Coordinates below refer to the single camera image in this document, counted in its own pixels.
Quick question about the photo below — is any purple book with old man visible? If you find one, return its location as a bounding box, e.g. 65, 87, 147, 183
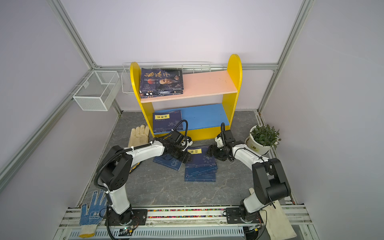
140, 92, 183, 99

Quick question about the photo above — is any dark wolf cover book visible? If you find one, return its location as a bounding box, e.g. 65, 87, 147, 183
140, 90, 184, 94

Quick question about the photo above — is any separate blue yellow-label book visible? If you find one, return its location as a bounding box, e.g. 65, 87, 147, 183
154, 129, 173, 135

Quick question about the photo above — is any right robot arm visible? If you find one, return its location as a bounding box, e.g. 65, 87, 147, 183
207, 123, 291, 223

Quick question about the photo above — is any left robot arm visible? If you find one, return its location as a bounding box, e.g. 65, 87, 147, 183
94, 129, 193, 226

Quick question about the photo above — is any beige work glove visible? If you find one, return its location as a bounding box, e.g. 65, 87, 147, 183
128, 125, 150, 148

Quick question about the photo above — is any potted green plant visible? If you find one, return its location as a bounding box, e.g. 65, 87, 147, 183
245, 125, 281, 155

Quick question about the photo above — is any yellow wooden bookshelf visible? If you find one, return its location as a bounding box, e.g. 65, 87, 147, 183
130, 54, 243, 141

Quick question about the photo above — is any white cloth glove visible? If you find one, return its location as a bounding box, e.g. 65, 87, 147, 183
244, 188, 297, 240

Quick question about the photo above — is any white mesh basket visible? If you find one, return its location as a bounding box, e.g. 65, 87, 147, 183
73, 70, 122, 112

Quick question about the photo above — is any blue knit glove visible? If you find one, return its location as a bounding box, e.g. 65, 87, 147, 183
79, 190, 107, 238

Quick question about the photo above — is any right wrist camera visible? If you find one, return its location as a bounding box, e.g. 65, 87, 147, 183
215, 135, 225, 149

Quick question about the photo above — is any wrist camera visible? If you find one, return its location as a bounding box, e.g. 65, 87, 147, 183
215, 135, 225, 149
182, 137, 193, 149

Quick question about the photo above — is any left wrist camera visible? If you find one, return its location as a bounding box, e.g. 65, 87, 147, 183
182, 137, 193, 149

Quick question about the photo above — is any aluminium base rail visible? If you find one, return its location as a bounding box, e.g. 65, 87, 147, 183
53, 205, 319, 240

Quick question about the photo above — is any white wire rack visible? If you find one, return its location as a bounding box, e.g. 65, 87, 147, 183
121, 62, 212, 95

